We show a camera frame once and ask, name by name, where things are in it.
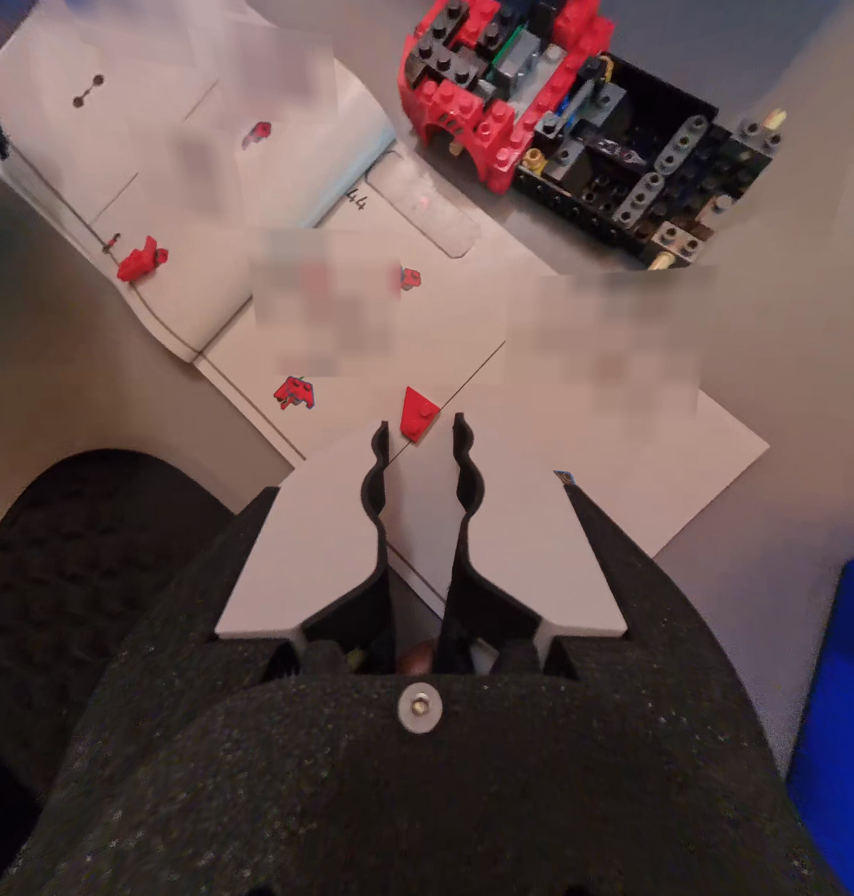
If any blue storage bin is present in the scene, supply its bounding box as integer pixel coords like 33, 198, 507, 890
786, 556, 854, 896

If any partly built lego car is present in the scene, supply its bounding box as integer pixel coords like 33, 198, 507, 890
397, 0, 788, 273

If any red lego sub-assembly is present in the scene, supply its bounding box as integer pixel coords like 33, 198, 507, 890
116, 236, 170, 283

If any red lego wedge plate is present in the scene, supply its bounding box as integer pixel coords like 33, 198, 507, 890
400, 386, 442, 443

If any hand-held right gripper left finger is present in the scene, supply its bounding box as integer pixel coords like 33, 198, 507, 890
214, 420, 390, 641

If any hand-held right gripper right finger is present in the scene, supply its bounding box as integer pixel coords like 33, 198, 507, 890
445, 412, 628, 641

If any lego instruction booklet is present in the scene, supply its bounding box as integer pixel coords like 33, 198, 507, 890
0, 0, 771, 603

